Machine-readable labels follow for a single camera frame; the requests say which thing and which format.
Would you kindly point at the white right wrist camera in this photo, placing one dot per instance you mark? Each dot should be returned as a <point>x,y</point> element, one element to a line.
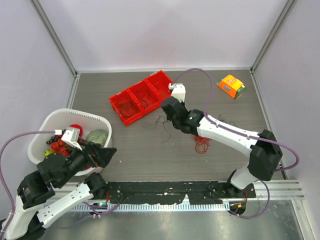
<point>178,91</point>

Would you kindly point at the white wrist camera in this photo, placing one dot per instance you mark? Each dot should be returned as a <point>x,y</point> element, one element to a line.
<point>178,91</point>
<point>69,136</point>

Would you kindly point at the yellow green pear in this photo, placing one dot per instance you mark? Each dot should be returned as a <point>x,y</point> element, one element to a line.
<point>48,152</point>

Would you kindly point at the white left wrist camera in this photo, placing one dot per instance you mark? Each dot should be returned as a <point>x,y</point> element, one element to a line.
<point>69,136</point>

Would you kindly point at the red three-compartment bin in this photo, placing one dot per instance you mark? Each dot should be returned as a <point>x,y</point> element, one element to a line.
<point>140,99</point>

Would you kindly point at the green melon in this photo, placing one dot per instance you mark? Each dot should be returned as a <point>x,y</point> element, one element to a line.
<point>97,136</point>

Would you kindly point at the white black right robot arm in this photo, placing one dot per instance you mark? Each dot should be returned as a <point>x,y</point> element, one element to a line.
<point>261,148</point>

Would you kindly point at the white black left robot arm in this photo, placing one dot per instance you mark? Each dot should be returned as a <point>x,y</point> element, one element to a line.
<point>30,217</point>

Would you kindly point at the white plastic basket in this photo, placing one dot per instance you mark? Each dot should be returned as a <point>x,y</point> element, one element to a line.
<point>61,119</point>

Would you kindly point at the white slotted cable duct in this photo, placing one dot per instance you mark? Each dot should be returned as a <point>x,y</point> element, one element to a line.
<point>183,207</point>

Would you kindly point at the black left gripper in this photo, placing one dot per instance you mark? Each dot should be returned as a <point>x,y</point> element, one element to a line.
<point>102,156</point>

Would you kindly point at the red apple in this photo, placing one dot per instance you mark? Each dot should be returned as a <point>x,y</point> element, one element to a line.
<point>76,126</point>

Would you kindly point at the orange green carton box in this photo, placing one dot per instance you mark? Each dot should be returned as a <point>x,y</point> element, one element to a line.
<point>232,86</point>

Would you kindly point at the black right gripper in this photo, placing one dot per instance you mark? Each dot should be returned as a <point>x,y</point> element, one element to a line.
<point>169,118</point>

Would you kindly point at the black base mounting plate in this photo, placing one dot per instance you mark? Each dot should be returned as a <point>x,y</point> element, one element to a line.
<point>174,192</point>

